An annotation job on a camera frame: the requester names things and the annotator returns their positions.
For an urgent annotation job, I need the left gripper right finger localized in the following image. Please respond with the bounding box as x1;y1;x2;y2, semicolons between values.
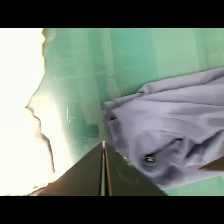
103;141;168;197

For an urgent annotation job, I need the grey-blue shirt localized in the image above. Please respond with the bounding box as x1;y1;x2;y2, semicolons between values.
103;67;224;190

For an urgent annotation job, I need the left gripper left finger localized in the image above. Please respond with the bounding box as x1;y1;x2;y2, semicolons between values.
37;142;104;197

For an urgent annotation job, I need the white garment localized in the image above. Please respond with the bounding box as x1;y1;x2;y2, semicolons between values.
0;28;56;197

